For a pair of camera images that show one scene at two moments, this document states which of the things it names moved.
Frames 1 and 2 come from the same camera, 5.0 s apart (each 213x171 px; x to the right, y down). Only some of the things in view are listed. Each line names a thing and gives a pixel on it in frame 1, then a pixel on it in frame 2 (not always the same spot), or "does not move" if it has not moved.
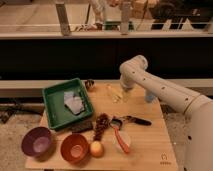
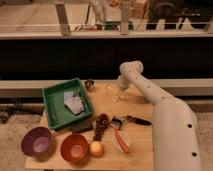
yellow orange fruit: [97, 149] does not move
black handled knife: [131, 119] does not move
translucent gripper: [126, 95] -> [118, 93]
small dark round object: [89, 84] does not move
